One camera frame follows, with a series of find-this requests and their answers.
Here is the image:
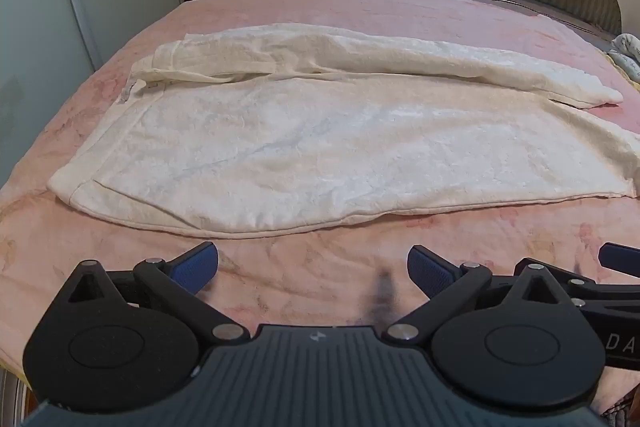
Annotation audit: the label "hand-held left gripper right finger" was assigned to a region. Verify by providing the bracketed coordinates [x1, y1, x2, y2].
[383, 244, 577, 349]

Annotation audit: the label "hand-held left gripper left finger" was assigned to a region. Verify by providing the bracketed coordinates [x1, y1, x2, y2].
[65, 242, 252, 351]

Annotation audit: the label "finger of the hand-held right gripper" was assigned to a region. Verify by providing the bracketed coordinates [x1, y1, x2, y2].
[515, 257, 608, 308]
[598, 242, 640, 279]

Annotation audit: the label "cream pants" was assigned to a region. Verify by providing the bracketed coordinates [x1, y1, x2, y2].
[46, 23, 640, 241]

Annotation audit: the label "light printed cloth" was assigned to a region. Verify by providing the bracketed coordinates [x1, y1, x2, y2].
[606, 33, 640, 84]

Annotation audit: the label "grey pillow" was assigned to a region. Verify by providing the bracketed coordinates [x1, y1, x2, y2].
[399, 0, 622, 44]

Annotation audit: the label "pink blanket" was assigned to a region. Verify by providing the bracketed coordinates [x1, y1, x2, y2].
[0, 0, 640, 427]

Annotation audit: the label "pale wardrobe door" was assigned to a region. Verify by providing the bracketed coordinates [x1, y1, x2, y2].
[0, 0, 185, 188]

